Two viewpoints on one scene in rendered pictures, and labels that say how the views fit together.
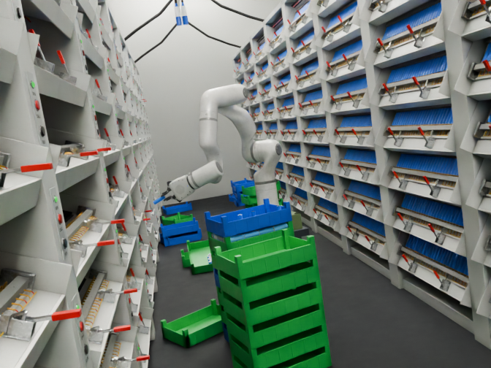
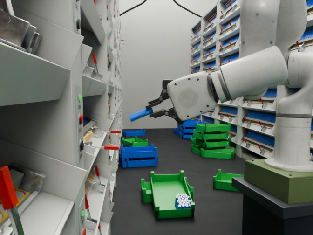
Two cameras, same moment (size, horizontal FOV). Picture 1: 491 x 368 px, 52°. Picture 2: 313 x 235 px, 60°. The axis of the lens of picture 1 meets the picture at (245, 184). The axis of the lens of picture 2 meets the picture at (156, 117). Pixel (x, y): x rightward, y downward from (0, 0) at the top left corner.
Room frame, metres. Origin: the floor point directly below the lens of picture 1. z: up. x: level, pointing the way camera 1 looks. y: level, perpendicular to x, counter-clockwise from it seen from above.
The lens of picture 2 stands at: (1.81, 0.38, 0.64)
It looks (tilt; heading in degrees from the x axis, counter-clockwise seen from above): 5 degrees down; 2
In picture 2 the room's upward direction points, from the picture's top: straight up
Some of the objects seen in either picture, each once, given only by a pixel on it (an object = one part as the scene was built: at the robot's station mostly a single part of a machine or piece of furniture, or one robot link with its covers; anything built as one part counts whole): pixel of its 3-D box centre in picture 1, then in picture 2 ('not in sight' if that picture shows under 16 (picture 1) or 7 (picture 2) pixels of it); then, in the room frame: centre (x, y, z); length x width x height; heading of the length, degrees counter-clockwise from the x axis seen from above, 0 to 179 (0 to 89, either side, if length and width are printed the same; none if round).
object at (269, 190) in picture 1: (267, 198); (292, 141); (2.84, -0.11, 0.46); 0.19 x 0.19 x 0.18
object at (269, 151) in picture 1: (267, 161); (304, 84); (2.82, -0.14, 0.67); 0.19 x 0.12 x 0.24; 54
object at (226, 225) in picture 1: (247, 216); not in sight; (2.06, 0.01, 0.52); 0.30 x 0.20 x 0.08; 114
